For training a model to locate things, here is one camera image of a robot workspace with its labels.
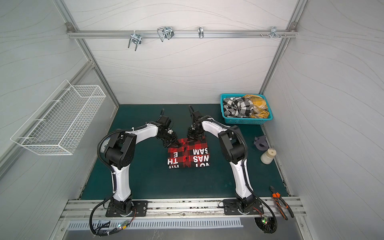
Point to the dark grey plastic part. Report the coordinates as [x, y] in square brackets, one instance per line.
[261, 143]

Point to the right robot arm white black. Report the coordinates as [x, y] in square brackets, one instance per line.
[235, 151]

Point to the black white plaid shirt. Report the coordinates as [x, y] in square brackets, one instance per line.
[240, 107]

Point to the metal bracket right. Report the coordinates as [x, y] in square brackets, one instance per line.
[273, 34]

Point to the red black plaid shirt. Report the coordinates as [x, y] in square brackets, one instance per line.
[189, 154]

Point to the aluminium crossbar rail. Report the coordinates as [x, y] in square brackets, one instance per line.
[179, 34]

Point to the teal plastic basket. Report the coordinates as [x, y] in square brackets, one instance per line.
[244, 121]

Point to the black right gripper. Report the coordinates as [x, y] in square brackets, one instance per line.
[193, 136]

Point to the white wire basket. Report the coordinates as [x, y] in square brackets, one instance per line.
[58, 125]

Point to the blue white ceramic bowl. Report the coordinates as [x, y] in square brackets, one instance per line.
[103, 147]

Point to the yellow plaid shirt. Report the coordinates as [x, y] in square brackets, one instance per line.
[261, 109]

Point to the white tape roll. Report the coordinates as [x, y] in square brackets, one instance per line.
[268, 156]

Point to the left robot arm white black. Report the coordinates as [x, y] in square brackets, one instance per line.
[116, 151]

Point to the black round fan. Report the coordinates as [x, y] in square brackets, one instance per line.
[266, 224]

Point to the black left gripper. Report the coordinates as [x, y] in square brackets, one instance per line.
[174, 141]

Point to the metal U-bolt clamp left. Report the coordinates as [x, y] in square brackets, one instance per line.
[135, 40]

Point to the orange black pliers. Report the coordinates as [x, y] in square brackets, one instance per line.
[281, 204]

